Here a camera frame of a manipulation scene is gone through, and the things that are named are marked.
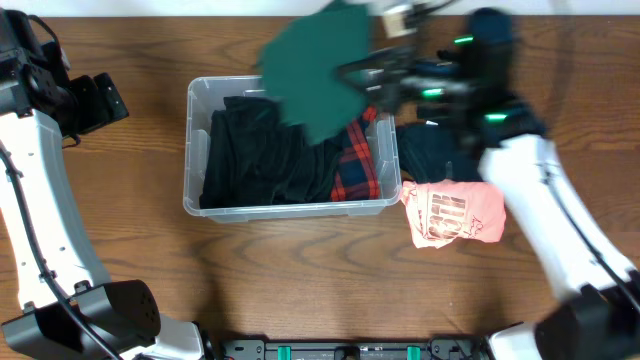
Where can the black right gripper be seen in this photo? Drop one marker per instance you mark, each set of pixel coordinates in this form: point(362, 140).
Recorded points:
point(384, 64)

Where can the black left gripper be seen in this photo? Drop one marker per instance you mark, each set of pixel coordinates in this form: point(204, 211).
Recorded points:
point(93, 114)

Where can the dark green garment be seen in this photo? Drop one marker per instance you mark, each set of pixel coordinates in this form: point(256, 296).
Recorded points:
point(299, 69)

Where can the dark navy shirt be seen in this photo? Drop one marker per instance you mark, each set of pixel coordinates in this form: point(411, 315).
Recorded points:
point(429, 154)

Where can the red plaid flannel garment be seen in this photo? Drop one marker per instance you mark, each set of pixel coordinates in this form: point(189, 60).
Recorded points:
point(356, 176)

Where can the black garment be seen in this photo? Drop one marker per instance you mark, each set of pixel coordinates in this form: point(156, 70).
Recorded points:
point(255, 160)

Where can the clear plastic storage container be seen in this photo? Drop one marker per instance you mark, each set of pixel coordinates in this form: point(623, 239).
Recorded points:
point(205, 95)

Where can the pink printed t-shirt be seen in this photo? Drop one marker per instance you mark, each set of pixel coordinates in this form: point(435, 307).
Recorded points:
point(439, 213)

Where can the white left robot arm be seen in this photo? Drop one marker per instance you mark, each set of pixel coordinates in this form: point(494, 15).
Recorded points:
point(71, 308)

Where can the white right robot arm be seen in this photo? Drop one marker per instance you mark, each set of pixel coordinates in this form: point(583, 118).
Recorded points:
point(596, 286)

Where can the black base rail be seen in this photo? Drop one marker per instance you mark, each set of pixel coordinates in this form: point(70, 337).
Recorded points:
point(438, 348)

